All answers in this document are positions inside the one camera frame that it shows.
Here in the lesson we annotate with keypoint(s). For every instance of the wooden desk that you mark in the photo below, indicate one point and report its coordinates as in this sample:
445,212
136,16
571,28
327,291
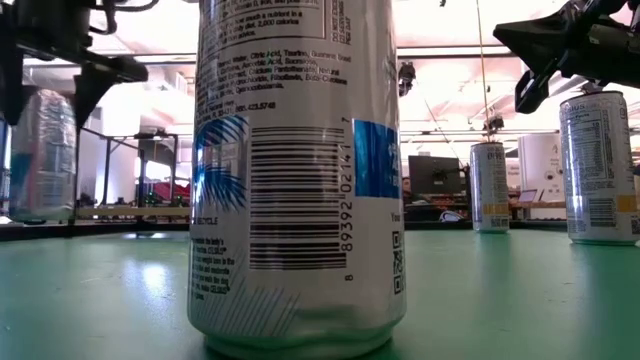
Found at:
537,205

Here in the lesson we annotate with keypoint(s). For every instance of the black computer monitor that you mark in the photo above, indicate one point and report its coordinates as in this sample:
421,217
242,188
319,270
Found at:
435,175

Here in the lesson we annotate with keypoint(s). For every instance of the white printed column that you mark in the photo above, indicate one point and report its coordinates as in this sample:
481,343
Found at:
540,160

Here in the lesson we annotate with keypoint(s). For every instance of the wooden shelf with black frame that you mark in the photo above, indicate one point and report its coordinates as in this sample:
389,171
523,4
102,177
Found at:
130,212

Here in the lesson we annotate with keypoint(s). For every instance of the white can blue print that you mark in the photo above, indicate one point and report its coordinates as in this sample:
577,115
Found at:
300,200

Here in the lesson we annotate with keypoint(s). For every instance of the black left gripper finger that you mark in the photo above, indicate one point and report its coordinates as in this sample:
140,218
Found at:
86,90
11,80

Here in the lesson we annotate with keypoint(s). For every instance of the green table mat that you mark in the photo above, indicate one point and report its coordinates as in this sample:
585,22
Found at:
100,300

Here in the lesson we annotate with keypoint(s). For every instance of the teal beverage can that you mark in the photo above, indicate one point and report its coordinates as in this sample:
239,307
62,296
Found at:
45,165

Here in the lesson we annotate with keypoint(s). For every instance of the white rounded object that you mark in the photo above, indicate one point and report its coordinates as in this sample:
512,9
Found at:
450,216

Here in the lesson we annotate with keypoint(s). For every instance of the black ceiling-hung camera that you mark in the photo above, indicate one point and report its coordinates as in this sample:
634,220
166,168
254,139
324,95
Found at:
494,123
406,77

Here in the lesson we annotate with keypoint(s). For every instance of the white can yellow print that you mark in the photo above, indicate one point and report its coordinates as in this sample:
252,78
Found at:
489,185
595,175

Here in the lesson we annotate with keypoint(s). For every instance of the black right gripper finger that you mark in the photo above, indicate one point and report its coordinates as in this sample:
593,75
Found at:
530,92
540,42

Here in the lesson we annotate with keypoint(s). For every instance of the open laptop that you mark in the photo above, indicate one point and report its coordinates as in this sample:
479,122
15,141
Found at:
528,196

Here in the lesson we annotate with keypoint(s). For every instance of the black aluminium table frame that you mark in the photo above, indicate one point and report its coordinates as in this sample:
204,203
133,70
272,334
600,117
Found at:
100,231

